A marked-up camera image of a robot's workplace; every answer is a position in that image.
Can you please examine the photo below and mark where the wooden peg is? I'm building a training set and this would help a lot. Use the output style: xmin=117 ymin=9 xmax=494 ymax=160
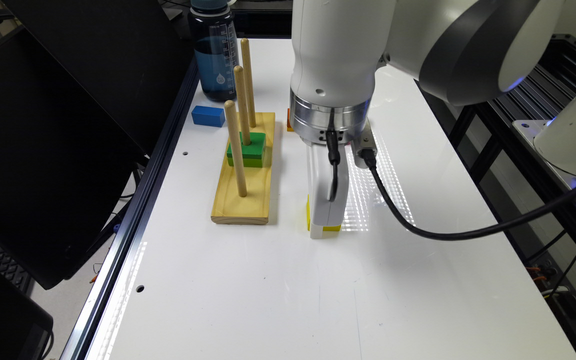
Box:
xmin=240 ymin=38 xmax=257 ymax=128
xmin=224 ymin=100 xmax=248 ymax=197
xmin=233 ymin=65 xmax=251 ymax=146

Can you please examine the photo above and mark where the orange block with hole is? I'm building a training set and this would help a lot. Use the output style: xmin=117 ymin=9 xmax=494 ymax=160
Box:
xmin=286 ymin=108 xmax=294 ymax=132

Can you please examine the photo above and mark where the black keyboard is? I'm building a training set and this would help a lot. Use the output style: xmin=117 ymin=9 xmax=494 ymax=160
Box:
xmin=0 ymin=246 xmax=34 ymax=296

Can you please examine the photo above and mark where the middle wooden peg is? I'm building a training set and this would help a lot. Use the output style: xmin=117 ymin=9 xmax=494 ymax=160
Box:
xmin=233 ymin=65 xmax=251 ymax=146

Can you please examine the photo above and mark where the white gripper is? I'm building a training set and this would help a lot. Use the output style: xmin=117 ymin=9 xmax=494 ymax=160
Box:
xmin=306 ymin=144 xmax=349 ymax=239

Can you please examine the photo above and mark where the black monitor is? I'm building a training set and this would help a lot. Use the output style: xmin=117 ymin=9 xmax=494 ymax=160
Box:
xmin=0 ymin=0 xmax=192 ymax=289

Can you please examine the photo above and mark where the rear wooden peg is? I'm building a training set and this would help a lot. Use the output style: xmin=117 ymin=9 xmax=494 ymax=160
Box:
xmin=240 ymin=38 xmax=257 ymax=128

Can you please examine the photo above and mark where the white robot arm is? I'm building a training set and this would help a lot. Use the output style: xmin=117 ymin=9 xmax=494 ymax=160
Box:
xmin=290 ymin=0 xmax=564 ymax=238

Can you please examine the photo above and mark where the black cable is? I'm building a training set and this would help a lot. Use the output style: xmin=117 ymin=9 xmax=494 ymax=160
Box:
xmin=324 ymin=128 xmax=576 ymax=242

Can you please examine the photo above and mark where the green block on peg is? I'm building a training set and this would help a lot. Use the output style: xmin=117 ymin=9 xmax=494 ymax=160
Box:
xmin=241 ymin=132 xmax=266 ymax=168

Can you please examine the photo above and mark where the dark blue water bottle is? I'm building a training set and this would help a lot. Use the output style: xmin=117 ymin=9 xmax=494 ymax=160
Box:
xmin=188 ymin=0 xmax=239 ymax=102

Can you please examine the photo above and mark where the yellow square block with hole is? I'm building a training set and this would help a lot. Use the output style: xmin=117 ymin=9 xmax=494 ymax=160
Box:
xmin=306 ymin=195 xmax=341 ymax=232

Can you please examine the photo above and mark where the wooden peg board base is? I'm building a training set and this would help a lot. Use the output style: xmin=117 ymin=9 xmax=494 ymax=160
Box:
xmin=211 ymin=112 xmax=275 ymax=225

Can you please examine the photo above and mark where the blue rectangular block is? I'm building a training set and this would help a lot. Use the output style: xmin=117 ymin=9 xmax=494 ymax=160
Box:
xmin=191 ymin=105 xmax=226 ymax=127

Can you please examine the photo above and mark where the front wooden peg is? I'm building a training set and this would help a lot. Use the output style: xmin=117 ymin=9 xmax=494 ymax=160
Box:
xmin=224 ymin=100 xmax=248 ymax=197

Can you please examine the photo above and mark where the black aluminium frame rail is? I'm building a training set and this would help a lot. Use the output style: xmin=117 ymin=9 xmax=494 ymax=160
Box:
xmin=61 ymin=60 xmax=199 ymax=359

